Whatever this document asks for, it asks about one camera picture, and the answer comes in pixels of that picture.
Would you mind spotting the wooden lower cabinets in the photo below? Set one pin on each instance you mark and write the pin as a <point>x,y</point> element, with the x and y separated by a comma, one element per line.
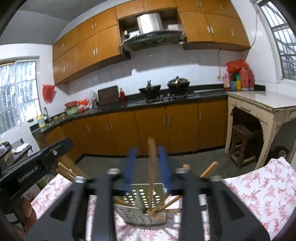
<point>179,128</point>

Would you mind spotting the green perforated utensil holder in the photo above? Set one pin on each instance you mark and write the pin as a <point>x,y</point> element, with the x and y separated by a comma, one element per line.
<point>138,196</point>

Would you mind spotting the red plastic bag on wall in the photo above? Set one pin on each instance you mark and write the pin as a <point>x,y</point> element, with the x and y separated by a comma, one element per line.
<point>48,92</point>

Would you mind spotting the cream wooden side table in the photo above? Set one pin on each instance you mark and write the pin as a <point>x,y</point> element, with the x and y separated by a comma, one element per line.
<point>270,108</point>

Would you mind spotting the red sauce bottle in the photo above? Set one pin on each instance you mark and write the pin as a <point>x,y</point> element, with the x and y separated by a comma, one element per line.
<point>122,96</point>

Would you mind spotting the dark cutting board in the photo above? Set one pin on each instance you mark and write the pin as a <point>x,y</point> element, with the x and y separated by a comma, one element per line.
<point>108,95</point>

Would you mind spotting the steel range hood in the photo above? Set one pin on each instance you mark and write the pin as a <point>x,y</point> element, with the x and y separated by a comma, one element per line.
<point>151,30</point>

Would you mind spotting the floral pink tablecloth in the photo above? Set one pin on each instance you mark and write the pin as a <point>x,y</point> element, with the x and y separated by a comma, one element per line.
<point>230,218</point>

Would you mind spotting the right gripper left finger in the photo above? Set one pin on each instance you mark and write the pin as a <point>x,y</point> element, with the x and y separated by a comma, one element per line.
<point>66,218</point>

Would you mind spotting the left window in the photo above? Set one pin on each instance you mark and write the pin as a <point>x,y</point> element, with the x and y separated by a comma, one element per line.
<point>19,93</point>

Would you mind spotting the black wok with handle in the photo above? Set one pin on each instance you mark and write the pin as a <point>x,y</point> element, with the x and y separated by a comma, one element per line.
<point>151,91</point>

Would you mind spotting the wooden upper cabinets right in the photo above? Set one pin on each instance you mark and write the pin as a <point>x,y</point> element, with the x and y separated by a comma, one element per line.
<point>212,25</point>

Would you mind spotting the green bowl stack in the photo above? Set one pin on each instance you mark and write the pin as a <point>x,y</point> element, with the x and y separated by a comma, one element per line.
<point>71,107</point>

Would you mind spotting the person left hand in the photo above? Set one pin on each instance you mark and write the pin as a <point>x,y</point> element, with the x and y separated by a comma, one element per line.
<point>25,214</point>

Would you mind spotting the wooden upper cabinets left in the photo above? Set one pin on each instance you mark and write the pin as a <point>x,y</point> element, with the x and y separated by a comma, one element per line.
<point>94,44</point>

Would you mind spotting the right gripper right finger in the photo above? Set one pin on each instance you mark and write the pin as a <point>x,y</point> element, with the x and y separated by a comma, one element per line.
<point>203,203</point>

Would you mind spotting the dark red thermos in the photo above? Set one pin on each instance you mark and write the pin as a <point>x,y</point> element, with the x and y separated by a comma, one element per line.
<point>251,79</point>

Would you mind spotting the sink faucet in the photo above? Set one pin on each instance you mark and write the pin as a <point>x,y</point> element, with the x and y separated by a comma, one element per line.
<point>47,115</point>

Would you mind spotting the yellow dish soap bottle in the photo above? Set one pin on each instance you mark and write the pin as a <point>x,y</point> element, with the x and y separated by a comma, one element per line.
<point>41,121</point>

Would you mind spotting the red bag on counter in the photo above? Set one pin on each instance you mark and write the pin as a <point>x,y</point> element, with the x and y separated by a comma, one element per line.
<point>235,66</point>

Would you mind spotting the wooden stool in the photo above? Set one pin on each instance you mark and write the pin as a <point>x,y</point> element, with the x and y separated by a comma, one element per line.
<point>239,141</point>

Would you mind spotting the window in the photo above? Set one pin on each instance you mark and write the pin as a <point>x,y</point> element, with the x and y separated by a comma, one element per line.
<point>278,19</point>
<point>19,93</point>

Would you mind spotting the wooden cabinets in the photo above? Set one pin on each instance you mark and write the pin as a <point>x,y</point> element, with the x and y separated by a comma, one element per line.
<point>212,25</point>
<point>94,44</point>
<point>179,128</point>

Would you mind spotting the black lidded wok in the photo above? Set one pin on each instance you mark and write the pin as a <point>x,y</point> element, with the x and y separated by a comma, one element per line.
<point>178,85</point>

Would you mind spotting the right window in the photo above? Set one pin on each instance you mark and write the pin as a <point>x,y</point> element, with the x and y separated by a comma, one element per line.
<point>278,19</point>

